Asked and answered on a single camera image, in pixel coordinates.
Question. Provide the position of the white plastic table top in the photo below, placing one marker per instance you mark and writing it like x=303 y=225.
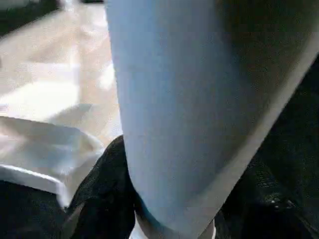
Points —
x=49 y=87

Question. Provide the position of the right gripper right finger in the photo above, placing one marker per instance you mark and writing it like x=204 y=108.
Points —
x=269 y=204

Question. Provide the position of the white plastic table leg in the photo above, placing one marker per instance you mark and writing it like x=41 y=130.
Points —
x=187 y=112

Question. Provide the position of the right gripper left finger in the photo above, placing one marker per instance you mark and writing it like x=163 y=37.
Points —
x=104 y=194

